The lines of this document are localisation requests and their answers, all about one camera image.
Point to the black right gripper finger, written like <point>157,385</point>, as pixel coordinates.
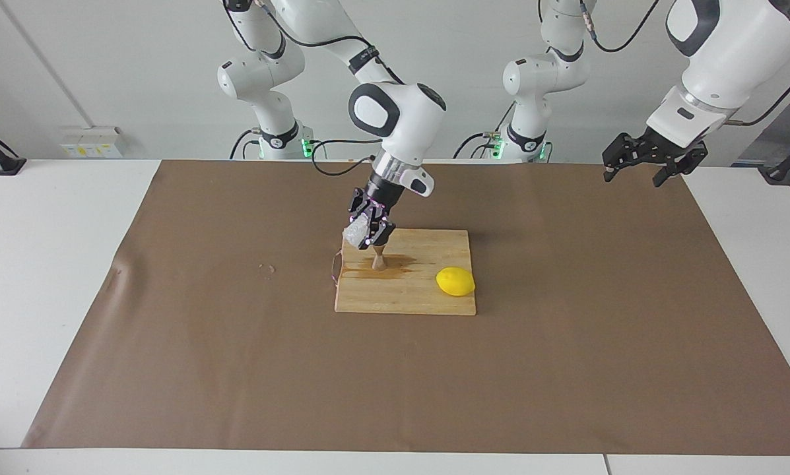
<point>362,203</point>
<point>381,227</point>

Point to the steel double jigger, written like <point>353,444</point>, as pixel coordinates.
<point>379,262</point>

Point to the yellow lemon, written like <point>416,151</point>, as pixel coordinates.
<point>455,282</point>

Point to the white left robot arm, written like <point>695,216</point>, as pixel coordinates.
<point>724,53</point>

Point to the white wall socket box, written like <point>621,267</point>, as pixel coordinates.
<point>91,142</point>

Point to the brown paper table mat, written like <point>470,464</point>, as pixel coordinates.
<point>236,369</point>

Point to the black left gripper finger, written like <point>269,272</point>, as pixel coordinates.
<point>624,150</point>
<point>685,167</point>

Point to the wooden cutting board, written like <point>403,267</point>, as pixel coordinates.
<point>401,290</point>

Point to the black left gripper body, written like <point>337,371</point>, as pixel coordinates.
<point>662,152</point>

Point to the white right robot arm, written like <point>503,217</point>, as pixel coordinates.
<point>408,125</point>

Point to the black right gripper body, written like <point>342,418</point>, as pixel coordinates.
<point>383,194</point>

